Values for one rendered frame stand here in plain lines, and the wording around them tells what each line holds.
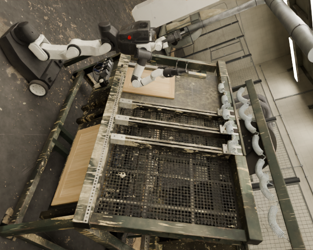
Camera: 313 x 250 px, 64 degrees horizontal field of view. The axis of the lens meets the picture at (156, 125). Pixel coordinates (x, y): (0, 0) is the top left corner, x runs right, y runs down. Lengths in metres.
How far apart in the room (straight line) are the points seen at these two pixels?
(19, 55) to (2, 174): 1.15
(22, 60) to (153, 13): 4.42
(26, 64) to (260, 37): 10.20
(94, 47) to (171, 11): 4.22
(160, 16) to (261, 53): 6.46
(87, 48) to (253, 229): 2.18
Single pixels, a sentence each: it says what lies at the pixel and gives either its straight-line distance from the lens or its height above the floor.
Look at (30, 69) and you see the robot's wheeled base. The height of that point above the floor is 0.17.
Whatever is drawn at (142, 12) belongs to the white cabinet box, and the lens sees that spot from 6.80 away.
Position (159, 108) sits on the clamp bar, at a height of 1.25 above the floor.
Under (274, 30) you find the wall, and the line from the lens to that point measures 11.92.
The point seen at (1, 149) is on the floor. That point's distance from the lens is 2.64.
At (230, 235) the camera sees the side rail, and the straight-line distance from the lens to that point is 2.02.
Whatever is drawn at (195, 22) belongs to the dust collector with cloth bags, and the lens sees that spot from 8.78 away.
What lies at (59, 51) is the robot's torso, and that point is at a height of 0.47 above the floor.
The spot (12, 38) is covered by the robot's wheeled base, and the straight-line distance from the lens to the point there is 2.94.
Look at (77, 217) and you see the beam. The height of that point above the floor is 0.83.
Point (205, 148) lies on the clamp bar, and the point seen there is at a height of 1.63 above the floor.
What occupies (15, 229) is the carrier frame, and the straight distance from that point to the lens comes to 2.36.
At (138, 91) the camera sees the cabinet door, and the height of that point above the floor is 1.03.
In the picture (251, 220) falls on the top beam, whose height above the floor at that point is 1.89.
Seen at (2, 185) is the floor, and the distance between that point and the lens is 2.59.
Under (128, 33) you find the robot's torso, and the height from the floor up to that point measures 1.23.
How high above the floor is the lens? 2.09
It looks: 21 degrees down
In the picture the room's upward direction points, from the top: 75 degrees clockwise
